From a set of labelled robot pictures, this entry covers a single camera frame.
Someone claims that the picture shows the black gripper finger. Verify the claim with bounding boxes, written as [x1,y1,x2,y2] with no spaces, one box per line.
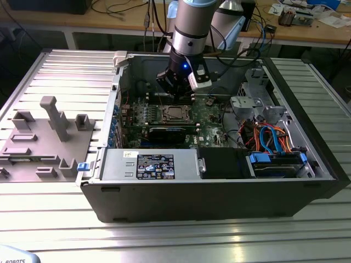
[179,77,195,100]
[155,68,182,104]

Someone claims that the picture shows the metal socket cover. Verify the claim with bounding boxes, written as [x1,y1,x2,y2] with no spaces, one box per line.
[162,105,193,122]

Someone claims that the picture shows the silver CPU chip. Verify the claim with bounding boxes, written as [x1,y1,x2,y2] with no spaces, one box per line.
[167,107,185,118]

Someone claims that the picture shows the copper CPU cooler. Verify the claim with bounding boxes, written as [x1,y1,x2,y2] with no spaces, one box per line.
[278,7,296,27]

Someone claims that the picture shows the green motherboard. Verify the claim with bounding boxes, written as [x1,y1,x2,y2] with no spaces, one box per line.
[120,94,241,150]

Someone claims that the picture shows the black graphics card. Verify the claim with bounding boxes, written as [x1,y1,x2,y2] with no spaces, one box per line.
[148,126,188,145]

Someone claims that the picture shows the white case latch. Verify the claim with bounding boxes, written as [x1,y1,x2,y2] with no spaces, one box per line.
[113,50,129,68]

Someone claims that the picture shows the silver drive cage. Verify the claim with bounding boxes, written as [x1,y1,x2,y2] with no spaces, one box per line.
[229,67,296,129]

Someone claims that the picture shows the wooden workbench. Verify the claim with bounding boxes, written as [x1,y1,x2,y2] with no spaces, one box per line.
[0,0,351,50]

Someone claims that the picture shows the tall black box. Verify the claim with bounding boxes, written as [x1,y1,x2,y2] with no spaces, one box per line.
[242,0,256,32]

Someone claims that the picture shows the grey power supply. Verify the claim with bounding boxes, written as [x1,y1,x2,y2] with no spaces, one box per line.
[98,147,200,182]

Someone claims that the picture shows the black PC case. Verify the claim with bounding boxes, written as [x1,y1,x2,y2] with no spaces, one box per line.
[75,50,351,224]

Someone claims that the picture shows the hard disk in blue carrier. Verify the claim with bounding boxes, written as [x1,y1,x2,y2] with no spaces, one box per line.
[245,152,308,179]

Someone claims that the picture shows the small electronic module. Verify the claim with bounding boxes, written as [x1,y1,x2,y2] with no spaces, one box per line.
[295,9,315,28]

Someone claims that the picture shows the wide black box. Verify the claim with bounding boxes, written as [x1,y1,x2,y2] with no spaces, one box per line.
[5,0,89,15]

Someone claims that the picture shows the grey parts rack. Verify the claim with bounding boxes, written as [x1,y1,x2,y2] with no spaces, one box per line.
[0,95,97,184]

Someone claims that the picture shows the blue box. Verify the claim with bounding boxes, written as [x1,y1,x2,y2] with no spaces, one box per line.
[306,0,342,8]

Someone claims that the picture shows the white paper sheets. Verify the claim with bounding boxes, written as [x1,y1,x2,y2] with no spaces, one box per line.
[318,15,350,30]

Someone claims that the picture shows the green RAM stick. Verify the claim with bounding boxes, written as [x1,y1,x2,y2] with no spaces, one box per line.
[8,156,42,163]

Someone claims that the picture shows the pale blue teach pendant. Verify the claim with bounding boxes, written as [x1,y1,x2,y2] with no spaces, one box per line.
[0,243,42,263]

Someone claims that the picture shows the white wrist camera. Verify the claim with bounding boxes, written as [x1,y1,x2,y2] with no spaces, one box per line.
[188,64,214,90]

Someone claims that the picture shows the blue data wire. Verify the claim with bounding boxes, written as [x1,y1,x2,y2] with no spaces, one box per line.
[259,125,285,154]

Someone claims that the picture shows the blue cable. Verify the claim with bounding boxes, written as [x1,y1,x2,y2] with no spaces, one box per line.
[260,23,271,54]

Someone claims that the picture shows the orange wire bundle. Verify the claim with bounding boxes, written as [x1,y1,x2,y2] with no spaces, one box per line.
[241,122,301,153]

